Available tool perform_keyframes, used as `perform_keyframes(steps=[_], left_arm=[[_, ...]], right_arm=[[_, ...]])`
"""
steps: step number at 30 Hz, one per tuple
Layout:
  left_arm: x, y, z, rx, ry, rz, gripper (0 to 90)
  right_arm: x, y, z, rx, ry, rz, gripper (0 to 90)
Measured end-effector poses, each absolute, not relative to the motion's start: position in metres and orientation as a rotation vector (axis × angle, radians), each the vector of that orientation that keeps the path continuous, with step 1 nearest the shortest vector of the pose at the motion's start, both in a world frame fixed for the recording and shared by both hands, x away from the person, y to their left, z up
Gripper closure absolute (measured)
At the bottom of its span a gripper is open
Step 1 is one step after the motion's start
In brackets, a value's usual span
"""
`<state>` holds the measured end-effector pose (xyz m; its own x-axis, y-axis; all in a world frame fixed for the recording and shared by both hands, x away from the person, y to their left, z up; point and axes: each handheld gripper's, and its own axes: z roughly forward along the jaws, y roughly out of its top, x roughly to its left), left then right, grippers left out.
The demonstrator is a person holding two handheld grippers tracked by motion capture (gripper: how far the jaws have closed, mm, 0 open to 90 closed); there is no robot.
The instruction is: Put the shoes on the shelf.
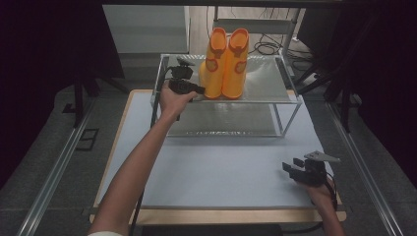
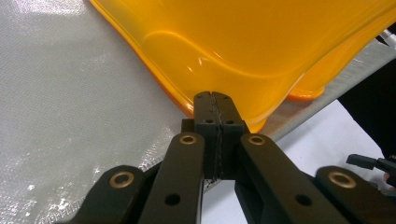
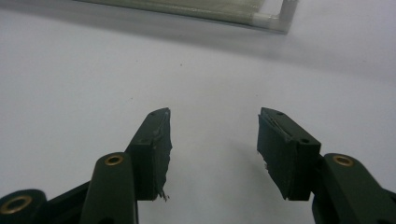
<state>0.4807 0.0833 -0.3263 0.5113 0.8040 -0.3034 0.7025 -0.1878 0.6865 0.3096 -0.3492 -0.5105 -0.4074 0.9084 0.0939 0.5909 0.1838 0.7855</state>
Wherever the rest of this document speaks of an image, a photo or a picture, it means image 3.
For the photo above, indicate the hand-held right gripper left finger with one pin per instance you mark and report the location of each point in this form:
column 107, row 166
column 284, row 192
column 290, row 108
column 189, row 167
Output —
column 149, row 168

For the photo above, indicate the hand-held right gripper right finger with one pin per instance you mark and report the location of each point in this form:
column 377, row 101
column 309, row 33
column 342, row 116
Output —
column 289, row 161

